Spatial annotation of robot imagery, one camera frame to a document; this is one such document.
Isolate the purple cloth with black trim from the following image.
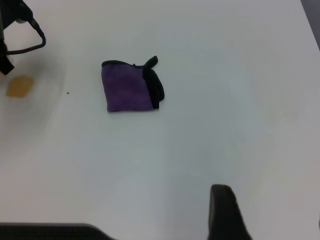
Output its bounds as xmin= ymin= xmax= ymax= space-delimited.
xmin=101 ymin=55 xmax=166 ymax=113

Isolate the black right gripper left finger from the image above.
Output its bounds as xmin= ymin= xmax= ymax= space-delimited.
xmin=0 ymin=222 xmax=115 ymax=240

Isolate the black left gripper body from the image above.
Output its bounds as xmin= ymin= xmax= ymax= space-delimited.
xmin=0 ymin=23 xmax=15 ymax=76

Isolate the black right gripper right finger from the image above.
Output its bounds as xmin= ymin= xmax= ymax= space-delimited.
xmin=208 ymin=184 xmax=254 ymax=240

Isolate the brown coffee spill stain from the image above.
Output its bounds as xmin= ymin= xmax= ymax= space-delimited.
xmin=5 ymin=74 xmax=35 ymax=99

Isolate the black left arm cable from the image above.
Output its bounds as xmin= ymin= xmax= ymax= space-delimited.
xmin=6 ymin=18 xmax=47 ymax=56

